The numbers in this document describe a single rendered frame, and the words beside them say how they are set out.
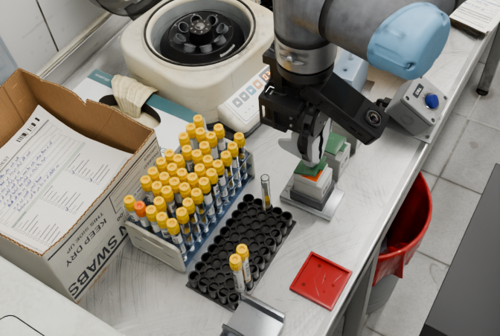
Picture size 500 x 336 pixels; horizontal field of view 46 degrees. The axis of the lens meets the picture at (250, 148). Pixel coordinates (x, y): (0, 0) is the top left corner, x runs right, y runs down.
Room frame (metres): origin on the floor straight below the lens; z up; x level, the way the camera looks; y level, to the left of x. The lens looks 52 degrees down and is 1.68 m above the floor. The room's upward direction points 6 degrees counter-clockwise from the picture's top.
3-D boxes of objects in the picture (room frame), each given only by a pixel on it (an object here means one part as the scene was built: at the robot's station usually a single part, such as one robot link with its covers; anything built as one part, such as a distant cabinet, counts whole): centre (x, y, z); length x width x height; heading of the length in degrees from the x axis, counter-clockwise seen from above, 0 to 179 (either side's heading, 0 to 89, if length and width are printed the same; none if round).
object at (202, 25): (0.83, 0.07, 0.97); 0.15 x 0.15 x 0.07
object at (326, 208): (0.52, -0.09, 0.89); 0.09 x 0.05 x 0.04; 56
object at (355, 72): (0.73, -0.19, 0.92); 0.10 x 0.07 x 0.10; 150
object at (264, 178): (0.50, -0.02, 0.93); 0.01 x 0.01 x 0.10
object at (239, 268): (0.44, 0.03, 0.93); 0.17 x 0.09 x 0.11; 144
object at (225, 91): (0.82, 0.05, 0.94); 0.30 x 0.24 x 0.12; 45
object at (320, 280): (0.38, -0.08, 0.88); 0.07 x 0.07 x 0.01; 54
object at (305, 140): (0.50, -0.08, 1.06); 0.05 x 0.02 x 0.09; 146
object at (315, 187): (0.52, -0.09, 0.92); 0.05 x 0.04 x 0.06; 56
